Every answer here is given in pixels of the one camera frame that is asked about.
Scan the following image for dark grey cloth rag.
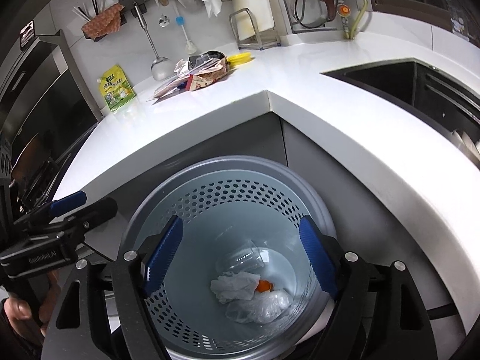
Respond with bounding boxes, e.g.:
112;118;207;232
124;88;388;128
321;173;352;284
188;50;225;69

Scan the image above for yellow green seasoning pouch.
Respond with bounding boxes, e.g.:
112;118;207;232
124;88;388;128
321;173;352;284
97;64;136;112

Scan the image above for yellow plastic lid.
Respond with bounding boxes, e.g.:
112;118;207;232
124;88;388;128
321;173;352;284
227;52;252;68

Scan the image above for blue white bottle brush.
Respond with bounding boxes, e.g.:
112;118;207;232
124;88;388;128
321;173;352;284
172;0;198;55

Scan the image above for steel cutting board rack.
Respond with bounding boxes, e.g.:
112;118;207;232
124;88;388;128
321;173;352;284
229;7;281;50

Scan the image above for orange hanging dishcloth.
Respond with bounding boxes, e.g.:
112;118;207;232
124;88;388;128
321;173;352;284
81;3;124;41

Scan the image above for grey perforated trash bin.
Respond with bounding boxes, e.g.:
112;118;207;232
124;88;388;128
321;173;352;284
120;156;336;359

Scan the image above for clear plastic bag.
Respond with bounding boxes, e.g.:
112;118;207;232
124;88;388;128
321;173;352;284
225;289;293;325

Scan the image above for black dish rack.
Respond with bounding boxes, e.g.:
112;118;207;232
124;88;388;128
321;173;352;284
279;0;348;35

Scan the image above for clear plastic cup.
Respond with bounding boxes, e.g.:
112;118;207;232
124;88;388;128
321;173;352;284
215;240;265;274

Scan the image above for chopsticks in holder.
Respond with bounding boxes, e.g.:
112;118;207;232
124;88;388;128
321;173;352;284
72;0;115;23

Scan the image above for yellow green gas hose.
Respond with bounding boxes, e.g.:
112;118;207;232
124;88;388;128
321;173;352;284
342;0;370;41

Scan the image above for steel ladle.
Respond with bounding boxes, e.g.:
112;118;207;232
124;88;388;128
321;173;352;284
133;3;174;82

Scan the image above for orange peel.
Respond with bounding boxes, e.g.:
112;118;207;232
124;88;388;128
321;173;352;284
256;280;274;293

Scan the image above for white cutting board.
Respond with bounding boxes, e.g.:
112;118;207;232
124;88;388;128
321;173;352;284
226;0;277;33

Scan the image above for red white snack wrapper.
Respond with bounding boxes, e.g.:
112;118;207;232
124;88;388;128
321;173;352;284
185;58;230;91

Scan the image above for person left hand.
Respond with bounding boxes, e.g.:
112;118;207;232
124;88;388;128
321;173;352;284
4;270;61;345

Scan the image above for black oven appliance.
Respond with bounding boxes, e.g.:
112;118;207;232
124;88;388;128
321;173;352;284
1;31;103;208

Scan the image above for black kitchen sink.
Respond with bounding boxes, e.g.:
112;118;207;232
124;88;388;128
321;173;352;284
326;58;479;167

